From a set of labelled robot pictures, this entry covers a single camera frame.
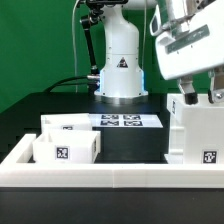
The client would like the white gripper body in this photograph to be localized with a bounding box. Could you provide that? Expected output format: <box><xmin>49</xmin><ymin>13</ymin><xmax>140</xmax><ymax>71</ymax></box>
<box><xmin>150</xmin><ymin>0</ymin><xmax>224</xmax><ymax>80</ymax></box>

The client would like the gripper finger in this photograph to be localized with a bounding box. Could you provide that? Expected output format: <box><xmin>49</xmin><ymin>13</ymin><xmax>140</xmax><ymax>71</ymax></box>
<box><xmin>208</xmin><ymin>68</ymin><xmax>224</xmax><ymax>103</ymax></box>
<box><xmin>177</xmin><ymin>76</ymin><xmax>198</xmax><ymax>105</ymax></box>

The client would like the white drawer cabinet box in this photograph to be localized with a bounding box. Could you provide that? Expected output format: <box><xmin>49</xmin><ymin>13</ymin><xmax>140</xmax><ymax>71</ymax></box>
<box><xmin>165</xmin><ymin>94</ymin><xmax>224</xmax><ymax>165</ymax></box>

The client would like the white drawer tray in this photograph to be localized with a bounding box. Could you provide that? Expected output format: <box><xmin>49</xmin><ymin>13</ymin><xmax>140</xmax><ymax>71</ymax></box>
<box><xmin>41</xmin><ymin>113</ymin><xmax>92</xmax><ymax>132</ymax></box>
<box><xmin>33</xmin><ymin>130</ymin><xmax>101</xmax><ymax>164</ymax></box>

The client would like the white front drawer tray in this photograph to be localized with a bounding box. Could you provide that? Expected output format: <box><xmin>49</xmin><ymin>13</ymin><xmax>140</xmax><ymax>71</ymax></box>
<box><xmin>33</xmin><ymin>130</ymin><xmax>101</xmax><ymax>164</ymax></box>

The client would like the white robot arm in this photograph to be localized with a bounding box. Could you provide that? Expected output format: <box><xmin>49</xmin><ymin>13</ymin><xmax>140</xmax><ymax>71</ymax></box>
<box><xmin>86</xmin><ymin>0</ymin><xmax>224</xmax><ymax>104</ymax></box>

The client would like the paper sheet with markers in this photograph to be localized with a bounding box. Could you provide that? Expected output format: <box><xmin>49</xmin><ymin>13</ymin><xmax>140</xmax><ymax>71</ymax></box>
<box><xmin>89</xmin><ymin>114</ymin><xmax>163</xmax><ymax>128</ymax></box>

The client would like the white U-shaped border fence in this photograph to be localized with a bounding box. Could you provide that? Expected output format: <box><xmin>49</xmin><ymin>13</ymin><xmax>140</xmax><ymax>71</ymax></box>
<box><xmin>0</xmin><ymin>134</ymin><xmax>224</xmax><ymax>188</ymax></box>

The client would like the black cable bundle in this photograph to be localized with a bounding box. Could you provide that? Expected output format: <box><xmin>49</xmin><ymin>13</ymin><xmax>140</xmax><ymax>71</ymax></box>
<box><xmin>43</xmin><ymin>75</ymin><xmax>101</xmax><ymax>94</ymax></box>

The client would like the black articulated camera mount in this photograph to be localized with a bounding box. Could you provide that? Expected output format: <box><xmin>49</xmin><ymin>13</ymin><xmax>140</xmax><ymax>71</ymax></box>
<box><xmin>80</xmin><ymin>0</ymin><xmax>128</xmax><ymax>76</ymax></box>

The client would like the white hanging cable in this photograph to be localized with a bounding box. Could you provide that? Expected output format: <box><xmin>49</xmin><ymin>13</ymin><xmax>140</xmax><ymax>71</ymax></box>
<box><xmin>71</xmin><ymin>0</ymin><xmax>82</xmax><ymax>94</ymax></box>

